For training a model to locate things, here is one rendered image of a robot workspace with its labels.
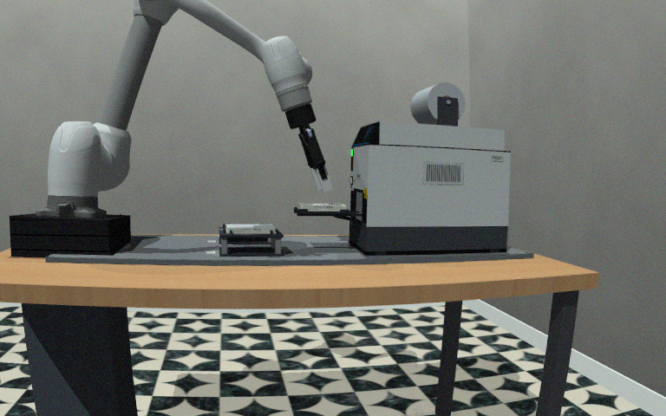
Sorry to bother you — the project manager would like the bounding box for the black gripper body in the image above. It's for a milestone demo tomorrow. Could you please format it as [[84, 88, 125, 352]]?
[[285, 104, 316, 143]]

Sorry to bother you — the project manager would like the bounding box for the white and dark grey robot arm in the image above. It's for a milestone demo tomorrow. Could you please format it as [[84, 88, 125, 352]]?
[[36, 0, 312, 218]]

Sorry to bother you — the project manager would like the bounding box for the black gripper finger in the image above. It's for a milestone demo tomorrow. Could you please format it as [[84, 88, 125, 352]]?
[[300, 128, 333, 192], [298, 135, 322, 190]]

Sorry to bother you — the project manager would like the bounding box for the light grey cylindrical roll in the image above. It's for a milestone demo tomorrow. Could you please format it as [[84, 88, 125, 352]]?
[[410, 82, 466, 125]]

